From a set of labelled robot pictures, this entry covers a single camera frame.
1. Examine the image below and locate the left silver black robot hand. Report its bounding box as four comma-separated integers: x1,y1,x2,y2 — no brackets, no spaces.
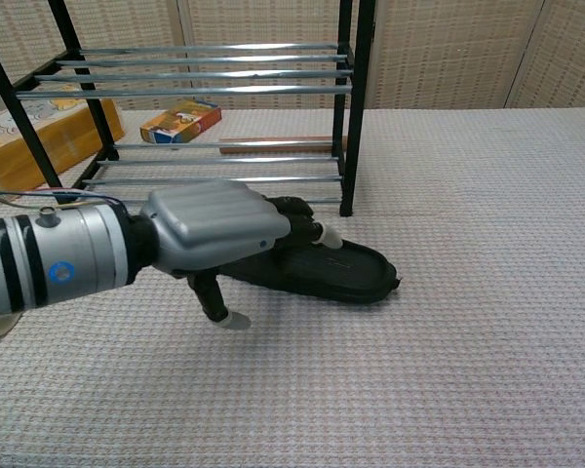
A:
126,178,345,332

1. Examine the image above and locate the black slipper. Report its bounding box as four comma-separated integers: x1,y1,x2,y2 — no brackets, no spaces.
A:
218,196,404,306

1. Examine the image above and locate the black metal shoe rack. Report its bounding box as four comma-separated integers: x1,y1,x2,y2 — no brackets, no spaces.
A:
0,0,377,218

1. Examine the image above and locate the small orange snack box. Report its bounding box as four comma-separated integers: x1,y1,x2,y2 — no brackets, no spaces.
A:
139,99,223,146

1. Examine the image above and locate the large orange tissue pack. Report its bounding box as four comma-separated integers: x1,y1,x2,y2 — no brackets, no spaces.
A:
0,97,127,191

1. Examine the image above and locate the white woven tablecloth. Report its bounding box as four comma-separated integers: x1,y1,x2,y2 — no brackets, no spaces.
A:
0,107,585,468

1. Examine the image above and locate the bamboo folding screen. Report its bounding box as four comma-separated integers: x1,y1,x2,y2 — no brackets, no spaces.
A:
0,0,585,112

